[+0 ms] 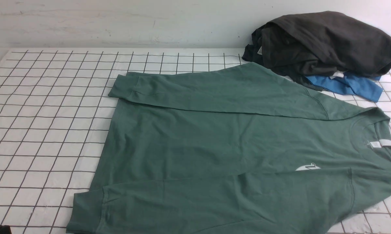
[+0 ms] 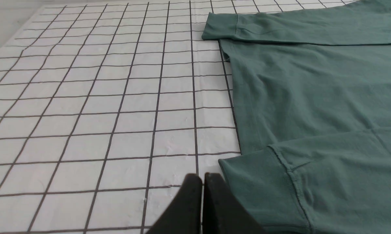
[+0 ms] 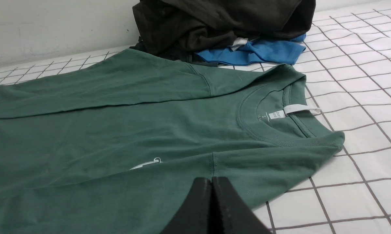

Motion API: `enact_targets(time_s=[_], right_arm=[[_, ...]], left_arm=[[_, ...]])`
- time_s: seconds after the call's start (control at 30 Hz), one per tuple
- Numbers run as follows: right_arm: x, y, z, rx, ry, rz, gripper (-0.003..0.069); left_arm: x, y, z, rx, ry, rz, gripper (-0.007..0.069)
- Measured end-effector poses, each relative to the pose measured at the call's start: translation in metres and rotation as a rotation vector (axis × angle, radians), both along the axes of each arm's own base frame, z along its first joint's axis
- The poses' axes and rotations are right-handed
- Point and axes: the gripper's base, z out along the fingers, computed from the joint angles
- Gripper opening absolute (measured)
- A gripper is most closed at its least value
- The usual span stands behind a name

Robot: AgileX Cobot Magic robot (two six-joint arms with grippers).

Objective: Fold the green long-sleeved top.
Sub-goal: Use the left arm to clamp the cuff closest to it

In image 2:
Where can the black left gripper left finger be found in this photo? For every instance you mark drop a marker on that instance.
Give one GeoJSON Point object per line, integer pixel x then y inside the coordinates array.
{"type": "Point", "coordinates": [183, 215]}

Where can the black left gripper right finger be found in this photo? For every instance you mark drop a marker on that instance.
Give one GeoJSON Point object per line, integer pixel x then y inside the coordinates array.
{"type": "Point", "coordinates": [222, 212]}

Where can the green long-sleeve shirt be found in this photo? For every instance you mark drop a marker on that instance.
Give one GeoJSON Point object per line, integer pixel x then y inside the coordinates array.
{"type": "Point", "coordinates": [312, 100]}

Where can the white grid tablecloth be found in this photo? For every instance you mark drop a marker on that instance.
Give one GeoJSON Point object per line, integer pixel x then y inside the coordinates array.
{"type": "Point", "coordinates": [106, 106]}

